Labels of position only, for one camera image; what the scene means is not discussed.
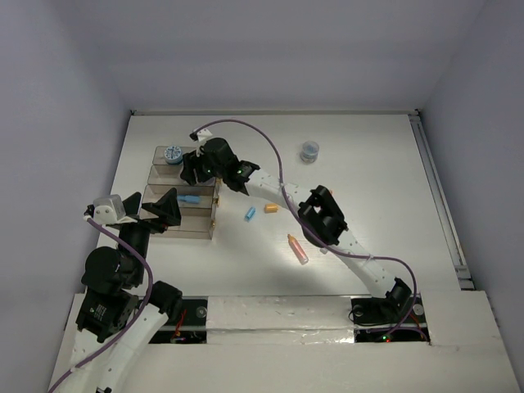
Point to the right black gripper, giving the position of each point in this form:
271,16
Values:
191,160

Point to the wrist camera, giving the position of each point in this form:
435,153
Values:
108,210
200,135

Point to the small blue cap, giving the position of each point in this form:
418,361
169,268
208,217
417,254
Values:
250,214

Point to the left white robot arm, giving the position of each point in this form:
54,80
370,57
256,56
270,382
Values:
123,305

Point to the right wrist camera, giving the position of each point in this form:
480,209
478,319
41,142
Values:
200,135

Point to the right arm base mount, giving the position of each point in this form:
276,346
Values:
374,323

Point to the blue lid jar in bin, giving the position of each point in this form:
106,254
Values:
173,155

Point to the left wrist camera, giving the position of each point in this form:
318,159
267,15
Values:
108,210

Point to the orange highlighter pen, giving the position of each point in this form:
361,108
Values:
297,249

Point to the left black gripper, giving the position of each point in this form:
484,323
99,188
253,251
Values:
139,217

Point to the aluminium rail right edge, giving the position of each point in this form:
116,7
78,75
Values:
451,236

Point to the blue highlighter with cap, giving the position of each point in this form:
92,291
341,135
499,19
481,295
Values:
190,199

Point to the clear paperclip jar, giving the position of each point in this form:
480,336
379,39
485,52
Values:
309,152

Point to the small orange cap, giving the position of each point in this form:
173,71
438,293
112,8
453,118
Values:
271,208

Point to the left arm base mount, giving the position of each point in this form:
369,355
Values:
190,328

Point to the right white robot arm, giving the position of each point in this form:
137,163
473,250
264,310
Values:
322,220

